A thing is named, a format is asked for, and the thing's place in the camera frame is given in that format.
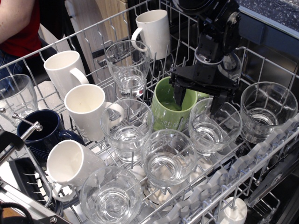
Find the tall clear glass back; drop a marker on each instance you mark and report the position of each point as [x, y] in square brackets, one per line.
[128, 62]

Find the grey plastic tine holder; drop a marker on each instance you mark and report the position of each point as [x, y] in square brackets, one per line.
[224, 182]

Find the person in red shirt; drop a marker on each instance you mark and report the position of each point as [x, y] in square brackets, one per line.
[19, 26]

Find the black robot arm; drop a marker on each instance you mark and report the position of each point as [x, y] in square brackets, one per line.
[218, 29]

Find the white rack wheel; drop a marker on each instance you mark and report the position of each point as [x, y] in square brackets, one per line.
[233, 212]

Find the white mug front left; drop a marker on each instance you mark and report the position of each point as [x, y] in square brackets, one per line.
[69, 164]

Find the clear glass front bottom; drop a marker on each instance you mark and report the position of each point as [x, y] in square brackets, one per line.
[111, 195]

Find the metal wire dishwasher rack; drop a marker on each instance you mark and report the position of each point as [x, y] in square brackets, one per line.
[262, 175]

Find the clear glass behind gripper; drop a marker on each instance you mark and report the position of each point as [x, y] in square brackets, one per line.
[231, 66]

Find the green ceramic mug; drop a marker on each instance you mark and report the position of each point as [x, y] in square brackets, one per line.
[167, 114]

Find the white mug back centre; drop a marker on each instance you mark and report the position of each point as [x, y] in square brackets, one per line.
[153, 28]

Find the white mug middle left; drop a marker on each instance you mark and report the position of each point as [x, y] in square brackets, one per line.
[85, 104]

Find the white mug back left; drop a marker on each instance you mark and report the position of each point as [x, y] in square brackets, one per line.
[66, 71]

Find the dark blue mug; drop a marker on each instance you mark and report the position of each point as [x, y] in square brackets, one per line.
[53, 131]

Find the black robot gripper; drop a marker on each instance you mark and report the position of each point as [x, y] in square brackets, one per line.
[203, 78]

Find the white mug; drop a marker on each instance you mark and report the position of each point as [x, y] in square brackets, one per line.
[69, 164]
[85, 104]
[153, 28]
[66, 71]

